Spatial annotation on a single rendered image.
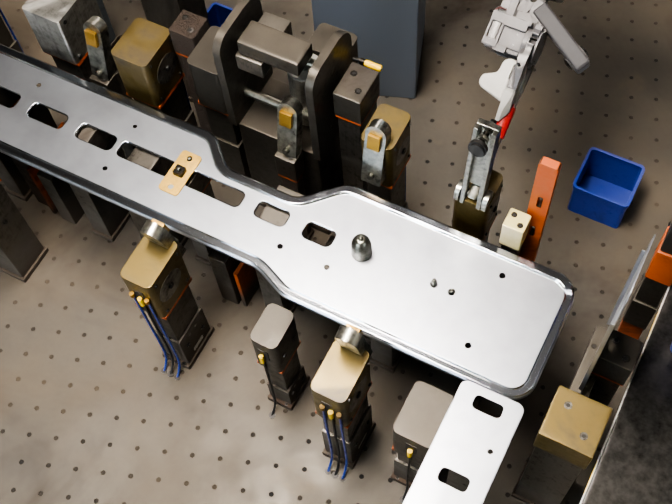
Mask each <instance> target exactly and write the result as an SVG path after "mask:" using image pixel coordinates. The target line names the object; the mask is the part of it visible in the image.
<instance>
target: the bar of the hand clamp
mask: <svg viewBox="0 0 672 504"><path fill-rule="evenodd" d="M496 123H497V121H496V120H495V119H491V120H490V121H487V120H484V119H482V118H479V119H478V121H477V122H476V124H475V126H474V128H473V133H472V138H471V141H470V142H469V144H468V150H469V153H468V158H467V163H466V168H465V173H464V178H463V183H462V188H461V194H460V199H459V202H460V203H464V200H465V198H466V196H467V195H466V193H467V190H468V189H470V185H471V183H473V184H476V185H478V186H480V190H479V194H478V199H477V203H476V209H477V210H480V209H481V204H482V201H483V198H484V196H485V194H486V192H487V190H488V186H489V181H490V177H491V173H492V168H493V164H494V160H495V156H496V151H497V147H498V143H499V138H500V134H501V130H502V126H500V125H497V124H496Z"/></svg>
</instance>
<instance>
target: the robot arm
mask: <svg viewBox="0 0 672 504"><path fill-rule="evenodd" d="M531 1H532V0H503V1H502V3H501V6H497V7H496V8H495V9H494V11H493V14H492V16H491V19H490V21H489V24H488V26H487V29H486V31H485V34H484V36H483V39H482V41H481V43H483V44H484V46H485V47H486V48H487V49H488V50H489V51H492V52H494V53H496V54H497V55H499V56H502V57H505V58H508V59H506V60H504V61H503V63H502V65H501V67H500V69H499V70H498V71H497V72H493V73H485V74H483V75H482V76H481V77H480V80H479V84H480V86H481V87H482V88H483V89H484V90H486V91H487V92H488V93H489V94H491V95H492V96H493V97H495V98H496V99H497V100H499V101H500V105H499V108H498V111H497V114H496V118H495V120H496V121H500V120H501V119H502V118H503V117H505V116H506V115H507V114H508V113H509V112H510V109H511V107H512V104H514V107H513V108H515V107H516V105H517V103H518V101H519V99H520V97H521V95H522V93H523V91H524V89H525V87H526V85H527V83H528V81H529V78H530V76H531V74H532V71H533V69H534V66H535V65H536V63H537V62H538V60H539V58H540V56H541V53H542V51H543V48H544V45H545V43H546V39H547V37H546V36H549V37H550V39H551V40H552V41H553V43H554V44H555V45H556V47H557V48H558V49H559V51H560V52H561V53H562V55H563V56H564V63H565V65H566V66H567V67H568V68H569V69H571V70H574V71H575V72H576V73H578V74H580V73H582V72H583V71H584V70H586V69H587V68H588V67H589V66H590V61H589V54H588V52H587V50H586V49H585V48H584V47H582V46H580V45H578V44H577V43H576V41H575V40H574V39H573V37H572V36H571V35H570V33H569V32H568V31H567V29H566V28H565V27H564V25H563V24H562V23H561V21H560V20H559V19H558V18H557V16H556V15H555V14H554V12H553V11H552V10H551V8H550V7H549V6H548V0H537V1H536V2H531ZM498 9H499V10H498ZM509 57H510V58H512V59H509ZM514 59H515V60H517V61H515V60H514Z"/></svg>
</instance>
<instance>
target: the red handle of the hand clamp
mask: <svg viewBox="0 0 672 504"><path fill-rule="evenodd" d="M513 107H514V104H512V107H511V109H510V112H509V113H508V114H507V115H506V116H505V117H503V118H502V119H501V120H500V121H497V123H496V124H497V125H500V126H502V130H501V134H500V138H499V143H498V147H497V150H498V148H499V145H500V143H501V140H502V139H504V137H505V135H506V132H507V130H508V128H509V125H510V123H511V120H512V118H513V115H514V113H515V111H516V108H513ZM479 190H480V186H478V185H476V184H473V183H472V184H471V187H470V189H468V190H467V193H466V195H467V197H468V198H470V199H473V200H477V199H478V194H479Z"/></svg>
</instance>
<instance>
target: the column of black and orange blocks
mask: <svg viewBox="0 0 672 504"><path fill-rule="evenodd" d="M670 223H671V224H670ZM671 285H672V222H671V221H669V223H668V227H667V229H666V231H665V233H664V235H663V237H662V239H661V241H660V243H659V245H658V247H657V249H656V250H655V253H654V255H653V257H652V260H651V262H650V265H649V267H648V269H647V271H646V273H645V275H644V273H643V274H642V278H641V280H640V282H639V284H638V286H637V288H636V290H635V292H634V294H633V296H632V298H631V300H630V303H629V305H628V307H627V310H626V312H625V314H624V316H623V317H622V318H621V320H620V321H619V323H618V325H617V327H616V329H615V330H616V331H618V332H621V333H623V334H625V335H628V336H630V337H632V338H635V339H637V340H638V339H639V337H640V335H641V334H642V332H643V330H645V329H646V328H647V326H648V324H649V323H650V321H651V319H652V318H653V316H654V314H655V312H656V311H657V308H658V306H659V304H660V301H661V299H662V297H663V295H664V293H665V292H666V290H667V288H668V286H669V287H670V286H671Z"/></svg>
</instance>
